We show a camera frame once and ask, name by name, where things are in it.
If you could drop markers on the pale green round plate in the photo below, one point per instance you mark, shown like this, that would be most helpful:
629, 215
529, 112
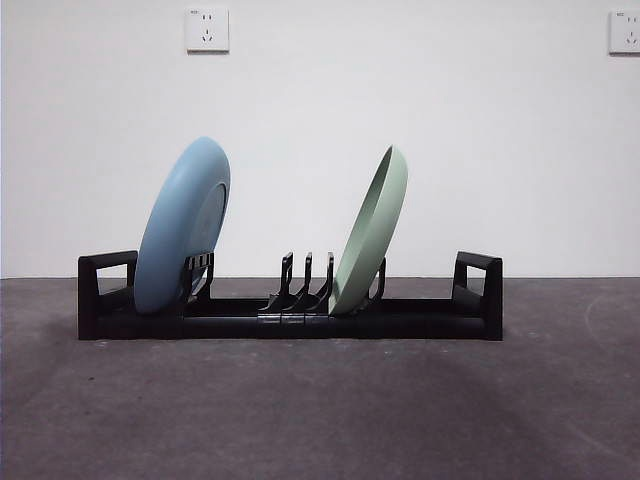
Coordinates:
365, 240

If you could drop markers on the blue round plate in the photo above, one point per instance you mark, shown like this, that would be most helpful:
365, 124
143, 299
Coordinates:
175, 225

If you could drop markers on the black plate rack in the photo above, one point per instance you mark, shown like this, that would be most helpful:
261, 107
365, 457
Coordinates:
425, 326

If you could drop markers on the white wall socket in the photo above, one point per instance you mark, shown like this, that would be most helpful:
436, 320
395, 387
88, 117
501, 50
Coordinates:
625, 32
208, 30

